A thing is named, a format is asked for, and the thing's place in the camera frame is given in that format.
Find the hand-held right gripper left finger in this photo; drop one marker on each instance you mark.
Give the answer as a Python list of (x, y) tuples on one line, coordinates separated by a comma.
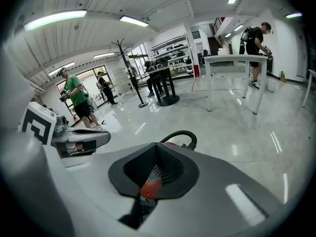
[(98, 181)]

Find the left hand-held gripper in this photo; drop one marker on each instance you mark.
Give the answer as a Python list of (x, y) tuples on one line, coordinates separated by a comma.
[(37, 122)]

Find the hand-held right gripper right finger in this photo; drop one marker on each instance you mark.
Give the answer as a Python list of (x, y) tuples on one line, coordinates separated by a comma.
[(209, 181)]

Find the red vacuum cleaner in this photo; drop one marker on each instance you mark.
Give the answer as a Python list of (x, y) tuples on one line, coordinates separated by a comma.
[(150, 186)]

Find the black coat stand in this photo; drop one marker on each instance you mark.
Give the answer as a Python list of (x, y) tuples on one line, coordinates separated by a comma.
[(143, 104)]

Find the beige rectangular table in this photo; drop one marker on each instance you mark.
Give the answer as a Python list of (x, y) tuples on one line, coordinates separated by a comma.
[(123, 84)]

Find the round beige table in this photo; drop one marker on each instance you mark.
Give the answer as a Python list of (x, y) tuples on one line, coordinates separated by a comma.
[(168, 100)]

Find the white storage shelf unit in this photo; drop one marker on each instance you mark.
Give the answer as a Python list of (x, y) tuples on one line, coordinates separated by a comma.
[(172, 55)]

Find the red cabinet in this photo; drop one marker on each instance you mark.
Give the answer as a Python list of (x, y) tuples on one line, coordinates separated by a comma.
[(196, 70)]

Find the white bucket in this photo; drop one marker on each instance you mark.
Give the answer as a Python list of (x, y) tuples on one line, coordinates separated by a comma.
[(271, 86)]

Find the white rectangular table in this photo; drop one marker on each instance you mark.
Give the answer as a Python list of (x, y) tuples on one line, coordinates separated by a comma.
[(234, 57)]

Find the dark staircase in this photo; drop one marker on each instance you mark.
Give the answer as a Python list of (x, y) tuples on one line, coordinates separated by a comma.
[(214, 46)]

